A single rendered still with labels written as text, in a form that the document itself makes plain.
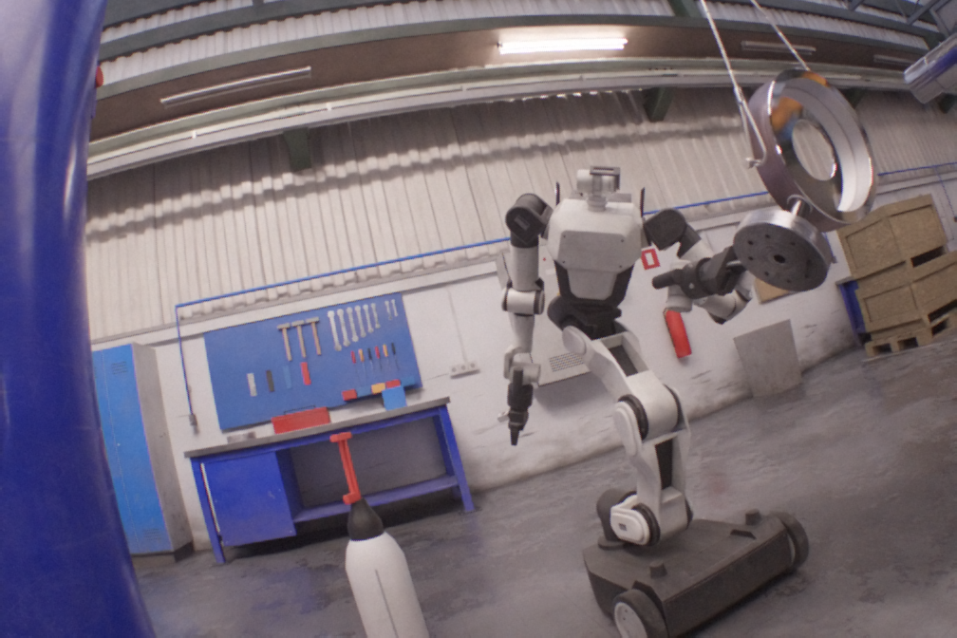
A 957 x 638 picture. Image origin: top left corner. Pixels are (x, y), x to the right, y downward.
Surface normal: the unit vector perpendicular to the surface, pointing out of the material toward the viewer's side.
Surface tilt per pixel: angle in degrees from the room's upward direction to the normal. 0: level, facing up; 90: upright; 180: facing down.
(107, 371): 90
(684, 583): 45
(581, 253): 120
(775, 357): 93
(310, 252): 90
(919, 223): 90
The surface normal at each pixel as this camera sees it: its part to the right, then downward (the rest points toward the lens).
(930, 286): 0.11, -0.25
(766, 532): 0.00, -0.86
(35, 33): 0.77, -0.33
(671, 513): 0.29, -0.12
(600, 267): -0.29, 0.40
